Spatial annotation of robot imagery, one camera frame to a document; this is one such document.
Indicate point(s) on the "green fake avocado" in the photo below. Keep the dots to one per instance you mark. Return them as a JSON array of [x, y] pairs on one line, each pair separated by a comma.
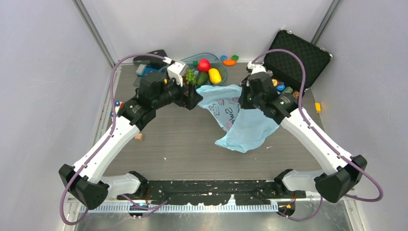
[[202, 79]]

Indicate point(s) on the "black poker chip case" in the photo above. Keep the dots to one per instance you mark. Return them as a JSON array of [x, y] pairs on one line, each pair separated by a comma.
[[286, 69]]

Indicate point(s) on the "grey lego baseplate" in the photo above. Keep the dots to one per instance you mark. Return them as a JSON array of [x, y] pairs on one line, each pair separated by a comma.
[[140, 81]]

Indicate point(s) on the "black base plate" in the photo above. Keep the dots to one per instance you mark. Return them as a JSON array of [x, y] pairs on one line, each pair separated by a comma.
[[213, 192]]

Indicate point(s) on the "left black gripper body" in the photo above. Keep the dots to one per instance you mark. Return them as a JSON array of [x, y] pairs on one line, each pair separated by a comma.
[[175, 93]]

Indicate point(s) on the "orange yellow toy truck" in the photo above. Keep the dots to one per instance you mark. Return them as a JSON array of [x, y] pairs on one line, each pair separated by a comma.
[[118, 105]]

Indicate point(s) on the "blue lego brick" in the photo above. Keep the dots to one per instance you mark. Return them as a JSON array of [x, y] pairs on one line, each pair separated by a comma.
[[147, 70]]

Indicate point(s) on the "green fake grapes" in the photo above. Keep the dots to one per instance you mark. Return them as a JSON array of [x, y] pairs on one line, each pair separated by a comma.
[[190, 77]]

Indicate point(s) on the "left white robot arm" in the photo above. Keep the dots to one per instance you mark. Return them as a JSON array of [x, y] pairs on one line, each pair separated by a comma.
[[85, 180]]

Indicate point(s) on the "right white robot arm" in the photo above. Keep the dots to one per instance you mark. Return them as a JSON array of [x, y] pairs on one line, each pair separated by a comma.
[[336, 176]]

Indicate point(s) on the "black wedge device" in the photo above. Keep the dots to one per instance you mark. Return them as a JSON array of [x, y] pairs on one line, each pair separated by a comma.
[[152, 62]]

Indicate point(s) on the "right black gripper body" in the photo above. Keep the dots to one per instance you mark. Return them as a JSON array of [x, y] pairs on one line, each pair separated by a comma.
[[247, 98]]

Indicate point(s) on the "light blue plastic bag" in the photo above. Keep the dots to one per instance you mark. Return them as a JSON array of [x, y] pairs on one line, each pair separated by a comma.
[[246, 129]]

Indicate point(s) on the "yellow fake lemon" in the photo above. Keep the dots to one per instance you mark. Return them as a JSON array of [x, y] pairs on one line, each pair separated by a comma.
[[214, 76]]

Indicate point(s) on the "green toy cube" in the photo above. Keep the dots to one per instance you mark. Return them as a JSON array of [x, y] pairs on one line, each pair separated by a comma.
[[235, 57]]

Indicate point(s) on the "teal plastic fruit container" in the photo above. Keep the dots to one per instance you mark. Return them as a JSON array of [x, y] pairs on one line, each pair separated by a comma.
[[215, 63]]

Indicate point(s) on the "yellow toy block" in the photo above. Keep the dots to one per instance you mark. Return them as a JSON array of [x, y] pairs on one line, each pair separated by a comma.
[[318, 107]]

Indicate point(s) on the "red fake apple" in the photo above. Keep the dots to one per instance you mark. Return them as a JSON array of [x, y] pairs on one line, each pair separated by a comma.
[[203, 65]]

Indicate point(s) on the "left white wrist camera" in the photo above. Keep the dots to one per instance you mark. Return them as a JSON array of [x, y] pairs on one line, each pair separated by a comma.
[[176, 70]]

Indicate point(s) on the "tan wooden cube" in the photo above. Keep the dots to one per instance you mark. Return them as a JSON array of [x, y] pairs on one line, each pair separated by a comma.
[[139, 137]]

